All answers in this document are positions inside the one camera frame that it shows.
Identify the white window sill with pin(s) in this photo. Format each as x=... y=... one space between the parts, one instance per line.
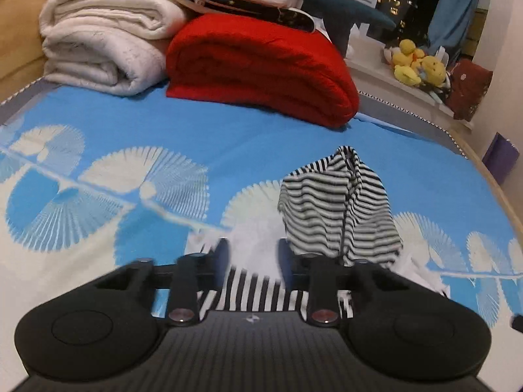
x=392 y=85

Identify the black white striped small garment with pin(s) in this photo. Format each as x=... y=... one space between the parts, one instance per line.
x=327 y=200

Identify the purple box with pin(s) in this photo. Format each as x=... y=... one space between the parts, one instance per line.
x=500 y=159

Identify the teal shark plush toy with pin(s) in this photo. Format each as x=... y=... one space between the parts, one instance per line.
x=327 y=4

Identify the blue white printed bedspread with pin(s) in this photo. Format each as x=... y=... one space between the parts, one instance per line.
x=229 y=147

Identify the red folded blanket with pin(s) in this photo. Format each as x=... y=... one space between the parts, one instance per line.
x=261 y=61

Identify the yellow upholstered headboard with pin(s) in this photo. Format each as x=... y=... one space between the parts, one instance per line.
x=20 y=41

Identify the white folded blanket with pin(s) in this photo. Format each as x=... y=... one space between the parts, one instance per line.
x=102 y=45

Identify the yellow duck plush toy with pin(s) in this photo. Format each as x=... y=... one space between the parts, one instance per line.
x=434 y=69
x=406 y=75
x=410 y=51

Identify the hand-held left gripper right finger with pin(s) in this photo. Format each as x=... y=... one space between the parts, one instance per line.
x=285 y=258

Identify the brown fabric bag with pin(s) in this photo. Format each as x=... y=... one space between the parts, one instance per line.
x=468 y=88

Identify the blue curtain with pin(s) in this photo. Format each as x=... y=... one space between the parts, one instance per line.
x=457 y=4

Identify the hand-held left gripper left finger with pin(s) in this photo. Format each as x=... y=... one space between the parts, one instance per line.
x=222 y=254

